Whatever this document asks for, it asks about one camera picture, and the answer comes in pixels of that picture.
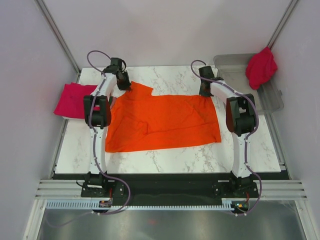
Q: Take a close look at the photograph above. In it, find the orange t shirt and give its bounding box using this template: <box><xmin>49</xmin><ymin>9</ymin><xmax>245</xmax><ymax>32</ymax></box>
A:
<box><xmin>105</xmin><ymin>82</ymin><xmax>222</xmax><ymax>153</ymax></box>

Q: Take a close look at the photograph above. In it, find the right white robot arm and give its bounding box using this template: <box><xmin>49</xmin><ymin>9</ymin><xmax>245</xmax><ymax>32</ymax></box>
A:
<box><xmin>198</xmin><ymin>65</ymin><xmax>259</xmax><ymax>197</ymax></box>

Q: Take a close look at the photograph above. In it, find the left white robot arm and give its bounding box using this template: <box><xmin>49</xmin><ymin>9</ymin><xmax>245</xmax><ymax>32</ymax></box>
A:
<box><xmin>82</xmin><ymin>57</ymin><xmax>131</xmax><ymax>197</ymax></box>

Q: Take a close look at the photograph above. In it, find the stack of folded shirts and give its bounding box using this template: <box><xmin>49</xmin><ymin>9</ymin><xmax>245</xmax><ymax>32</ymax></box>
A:
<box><xmin>62</xmin><ymin>88</ymin><xmax>118</xmax><ymax>121</ymax></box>

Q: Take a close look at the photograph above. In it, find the clear grey plastic bin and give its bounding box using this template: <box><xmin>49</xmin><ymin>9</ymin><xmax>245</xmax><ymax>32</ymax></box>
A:
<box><xmin>213</xmin><ymin>53</ymin><xmax>285</xmax><ymax>117</ymax></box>

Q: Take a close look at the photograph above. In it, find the red crumpled t shirt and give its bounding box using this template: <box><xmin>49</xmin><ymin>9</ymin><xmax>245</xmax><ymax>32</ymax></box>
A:
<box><xmin>245</xmin><ymin>46</ymin><xmax>278</xmax><ymax>90</ymax></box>

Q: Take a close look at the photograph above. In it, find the magenta folded t shirt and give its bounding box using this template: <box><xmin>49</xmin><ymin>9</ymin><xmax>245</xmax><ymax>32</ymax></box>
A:
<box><xmin>53</xmin><ymin>82</ymin><xmax>97</xmax><ymax>119</ymax></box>

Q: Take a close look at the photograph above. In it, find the left aluminium corner rail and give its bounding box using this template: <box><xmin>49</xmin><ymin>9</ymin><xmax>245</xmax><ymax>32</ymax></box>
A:
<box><xmin>34</xmin><ymin>0</ymin><xmax>81</xmax><ymax>77</ymax></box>

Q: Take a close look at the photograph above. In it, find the aluminium corner rail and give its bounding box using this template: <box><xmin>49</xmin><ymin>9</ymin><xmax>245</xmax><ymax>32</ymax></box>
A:
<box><xmin>34</xmin><ymin>0</ymin><xmax>81</xmax><ymax>77</ymax></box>
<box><xmin>267</xmin><ymin>0</ymin><xmax>300</xmax><ymax>50</ymax></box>

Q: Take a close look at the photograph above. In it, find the right aluminium corner rail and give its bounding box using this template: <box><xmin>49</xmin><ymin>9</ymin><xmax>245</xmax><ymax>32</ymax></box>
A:
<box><xmin>267</xmin><ymin>0</ymin><xmax>300</xmax><ymax>50</ymax></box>

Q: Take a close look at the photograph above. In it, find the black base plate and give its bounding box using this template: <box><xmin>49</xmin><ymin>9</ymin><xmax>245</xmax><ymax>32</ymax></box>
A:
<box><xmin>53</xmin><ymin>171</ymin><xmax>289</xmax><ymax>205</ymax></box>

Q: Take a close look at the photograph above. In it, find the aluminium frame rail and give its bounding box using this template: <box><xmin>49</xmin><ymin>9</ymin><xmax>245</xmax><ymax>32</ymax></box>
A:
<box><xmin>35</xmin><ymin>180</ymin><xmax>307</xmax><ymax>201</ymax></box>

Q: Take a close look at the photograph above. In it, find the white slotted cable duct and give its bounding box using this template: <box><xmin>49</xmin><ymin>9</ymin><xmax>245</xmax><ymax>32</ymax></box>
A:
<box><xmin>45</xmin><ymin>199</ymin><xmax>234</xmax><ymax>211</ymax></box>

